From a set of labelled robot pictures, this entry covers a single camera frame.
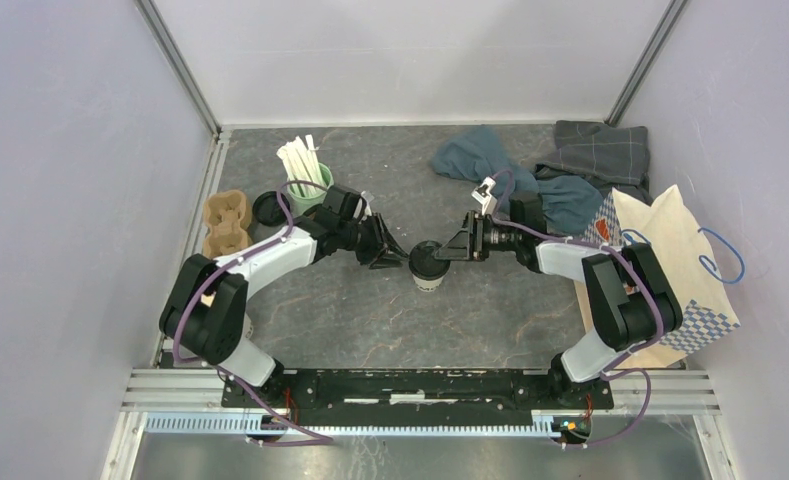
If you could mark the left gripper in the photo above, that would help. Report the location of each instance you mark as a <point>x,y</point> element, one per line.
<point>383,252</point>

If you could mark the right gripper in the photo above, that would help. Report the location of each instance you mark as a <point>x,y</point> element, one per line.
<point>468,242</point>

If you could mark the black plastic cup lid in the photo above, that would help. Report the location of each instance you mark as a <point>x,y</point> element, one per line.
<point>422,263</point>

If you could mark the white paper coffee cup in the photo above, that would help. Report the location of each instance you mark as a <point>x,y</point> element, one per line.
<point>427,284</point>

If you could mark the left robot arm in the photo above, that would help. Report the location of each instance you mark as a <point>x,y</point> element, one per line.
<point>205,311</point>

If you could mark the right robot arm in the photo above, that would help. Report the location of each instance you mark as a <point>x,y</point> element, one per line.
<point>631,302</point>

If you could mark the paper takeout bag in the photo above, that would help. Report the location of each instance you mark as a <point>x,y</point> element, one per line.
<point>683,250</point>

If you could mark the green straw holder can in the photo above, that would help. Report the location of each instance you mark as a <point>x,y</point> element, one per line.
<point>303,197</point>

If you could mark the blue cloth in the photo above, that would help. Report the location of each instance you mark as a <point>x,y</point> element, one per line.
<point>569,202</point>

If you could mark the white wrapped straws bundle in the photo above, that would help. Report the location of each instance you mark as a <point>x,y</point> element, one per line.
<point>300,160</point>

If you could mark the cardboard cup carrier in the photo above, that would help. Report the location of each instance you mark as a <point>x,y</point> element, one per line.
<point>227,216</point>

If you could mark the stack of paper cups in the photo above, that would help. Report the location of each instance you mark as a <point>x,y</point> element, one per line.
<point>248,328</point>

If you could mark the grey plaid cloth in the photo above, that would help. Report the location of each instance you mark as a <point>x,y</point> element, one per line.
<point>605,156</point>

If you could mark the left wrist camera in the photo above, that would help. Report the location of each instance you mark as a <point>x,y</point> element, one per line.
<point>367,199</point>

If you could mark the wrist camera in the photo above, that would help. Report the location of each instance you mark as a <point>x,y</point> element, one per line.
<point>483,195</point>
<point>367,199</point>

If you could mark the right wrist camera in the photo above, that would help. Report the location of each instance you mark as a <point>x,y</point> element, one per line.
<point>483,195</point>

